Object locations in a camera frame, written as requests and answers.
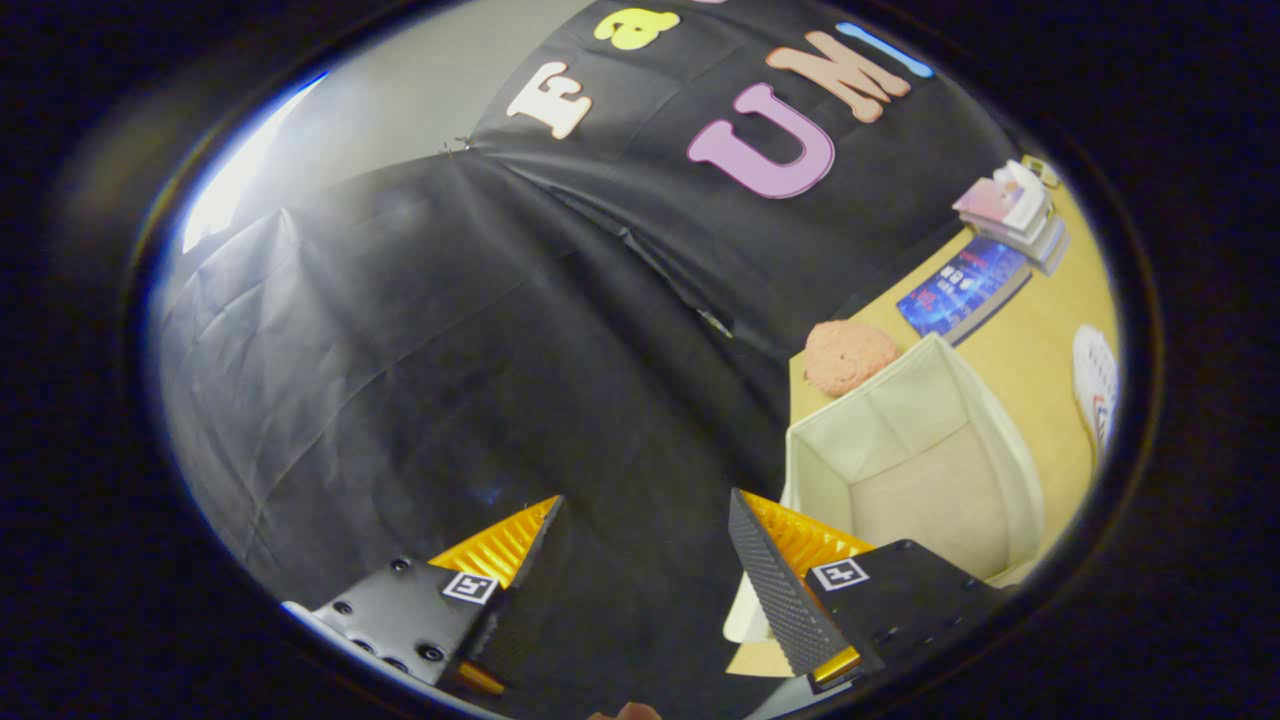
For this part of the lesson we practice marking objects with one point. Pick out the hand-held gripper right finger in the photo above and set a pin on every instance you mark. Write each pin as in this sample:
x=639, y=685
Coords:
x=775, y=590

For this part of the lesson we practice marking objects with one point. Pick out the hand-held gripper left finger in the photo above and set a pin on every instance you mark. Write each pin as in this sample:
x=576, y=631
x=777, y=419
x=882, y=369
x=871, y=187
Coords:
x=520, y=620

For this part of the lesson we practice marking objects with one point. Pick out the beige fabric storage box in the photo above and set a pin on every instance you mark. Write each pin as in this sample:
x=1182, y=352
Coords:
x=930, y=490

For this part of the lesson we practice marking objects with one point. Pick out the white shoe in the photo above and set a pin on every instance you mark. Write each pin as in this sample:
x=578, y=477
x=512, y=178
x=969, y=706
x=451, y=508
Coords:
x=1095, y=380

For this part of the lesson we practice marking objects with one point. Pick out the orange plush toy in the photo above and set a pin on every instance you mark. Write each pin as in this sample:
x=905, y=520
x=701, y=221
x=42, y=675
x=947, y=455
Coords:
x=850, y=355

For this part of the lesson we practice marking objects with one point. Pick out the black backdrop cloth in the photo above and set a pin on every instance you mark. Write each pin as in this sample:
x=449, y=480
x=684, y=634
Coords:
x=450, y=350

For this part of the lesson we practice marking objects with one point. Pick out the blue cover book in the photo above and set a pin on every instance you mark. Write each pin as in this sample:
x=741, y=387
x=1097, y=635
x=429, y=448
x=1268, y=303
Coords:
x=960, y=285

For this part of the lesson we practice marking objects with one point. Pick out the pale blue thin book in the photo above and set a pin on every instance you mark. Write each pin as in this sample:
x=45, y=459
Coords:
x=1052, y=255

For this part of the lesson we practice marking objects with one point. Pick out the pink cover book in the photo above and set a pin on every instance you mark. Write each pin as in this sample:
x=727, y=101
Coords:
x=985, y=203

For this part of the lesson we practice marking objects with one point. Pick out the white thin book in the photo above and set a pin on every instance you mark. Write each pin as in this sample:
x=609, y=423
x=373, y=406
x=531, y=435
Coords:
x=1040, y=238

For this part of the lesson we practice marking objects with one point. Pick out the small white palette tray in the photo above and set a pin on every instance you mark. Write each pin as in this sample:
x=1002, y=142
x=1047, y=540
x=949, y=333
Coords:
x=1040, y=170

